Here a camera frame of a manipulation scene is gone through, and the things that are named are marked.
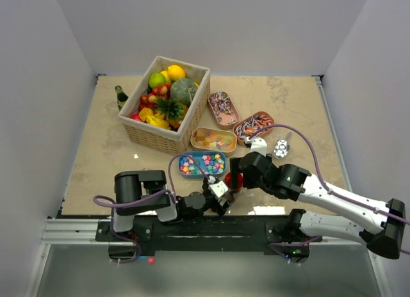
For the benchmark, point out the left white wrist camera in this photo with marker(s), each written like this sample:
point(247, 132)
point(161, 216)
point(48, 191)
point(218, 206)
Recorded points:
point(217, 187)

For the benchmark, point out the green glass bottle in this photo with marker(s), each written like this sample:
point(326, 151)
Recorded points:
point(121, 97)

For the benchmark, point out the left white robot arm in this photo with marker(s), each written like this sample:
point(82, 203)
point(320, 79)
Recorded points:
point(143, 191)

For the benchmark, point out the toy pineapple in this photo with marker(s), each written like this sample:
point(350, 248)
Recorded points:
point(174, 111)

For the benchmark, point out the black base mount frame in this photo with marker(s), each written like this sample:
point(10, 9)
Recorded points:
point(270, 235)

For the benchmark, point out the green cantaloupe melon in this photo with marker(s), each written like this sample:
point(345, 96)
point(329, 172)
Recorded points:
point(183, 91)

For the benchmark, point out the yellow bananas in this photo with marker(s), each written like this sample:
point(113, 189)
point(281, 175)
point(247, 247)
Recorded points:
point(147, 115)

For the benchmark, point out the wicker basket with liner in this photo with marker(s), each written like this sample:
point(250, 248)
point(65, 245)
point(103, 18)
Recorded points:
point(175, 140)

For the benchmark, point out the blue tray star candies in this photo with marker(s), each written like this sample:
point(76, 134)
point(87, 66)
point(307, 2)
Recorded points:
point(193, 163)

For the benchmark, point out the pink tray of lollipops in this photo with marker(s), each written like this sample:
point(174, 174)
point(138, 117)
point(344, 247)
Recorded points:
point(251, 124)

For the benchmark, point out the red apple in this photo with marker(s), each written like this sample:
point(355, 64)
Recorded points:
point(136, 117)

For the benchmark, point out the aluminium rail frame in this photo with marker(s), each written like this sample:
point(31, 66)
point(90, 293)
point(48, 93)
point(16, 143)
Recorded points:
point(69, 260)

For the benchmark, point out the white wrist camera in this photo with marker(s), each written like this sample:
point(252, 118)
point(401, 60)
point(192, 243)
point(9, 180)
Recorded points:
point(217, 187)
point(256, 145)

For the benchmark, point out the yellow tray gummy candies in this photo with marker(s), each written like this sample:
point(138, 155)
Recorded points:
point(208, 139)

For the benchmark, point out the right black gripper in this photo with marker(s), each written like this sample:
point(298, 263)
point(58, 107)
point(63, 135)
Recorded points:
point(234, 170)

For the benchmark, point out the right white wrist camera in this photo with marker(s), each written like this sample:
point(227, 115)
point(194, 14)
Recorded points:
point(256, 145)

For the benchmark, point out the yellow lemon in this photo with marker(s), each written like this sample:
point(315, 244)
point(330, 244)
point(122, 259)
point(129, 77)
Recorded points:
point(175, 72)

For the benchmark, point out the pink tray swirl lollipops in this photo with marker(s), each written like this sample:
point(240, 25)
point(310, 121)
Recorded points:
point(223, 110)

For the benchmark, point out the green lime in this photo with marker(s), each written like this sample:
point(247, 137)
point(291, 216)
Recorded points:
point(156, 79)

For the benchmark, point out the silver metal scoop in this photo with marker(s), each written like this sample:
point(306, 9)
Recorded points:
point(282, 147)

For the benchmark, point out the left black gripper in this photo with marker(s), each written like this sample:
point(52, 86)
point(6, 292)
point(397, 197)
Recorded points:
point(221, 209)

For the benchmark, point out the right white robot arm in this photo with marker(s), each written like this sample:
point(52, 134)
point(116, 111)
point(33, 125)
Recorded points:
point(376, 224)

